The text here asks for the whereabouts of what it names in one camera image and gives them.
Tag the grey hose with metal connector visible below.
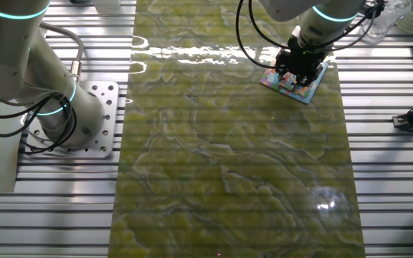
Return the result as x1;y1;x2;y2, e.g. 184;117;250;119
39;21;85;84

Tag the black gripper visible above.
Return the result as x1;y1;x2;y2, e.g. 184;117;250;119
275;37;328;88

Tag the colourful jigsaw puzzle piece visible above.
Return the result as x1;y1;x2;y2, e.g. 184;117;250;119
279;71;298;92

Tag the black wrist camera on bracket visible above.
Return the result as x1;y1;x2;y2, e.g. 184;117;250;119
362;0;387;21

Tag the clear plastic cup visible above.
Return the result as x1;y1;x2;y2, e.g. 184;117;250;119
357;0;412;46

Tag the green marble pattern mat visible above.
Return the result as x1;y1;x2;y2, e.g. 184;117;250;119
108;0;367;258

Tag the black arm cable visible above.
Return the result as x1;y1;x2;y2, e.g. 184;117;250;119
247;0;379;51
234;0;279;70

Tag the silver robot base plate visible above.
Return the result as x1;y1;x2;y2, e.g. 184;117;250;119
23;80;120;160

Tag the black cable bundle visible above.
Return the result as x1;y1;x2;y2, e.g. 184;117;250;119
0;77;78;156

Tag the bus picture puzzle board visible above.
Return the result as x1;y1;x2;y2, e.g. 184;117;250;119
259;45;329;105

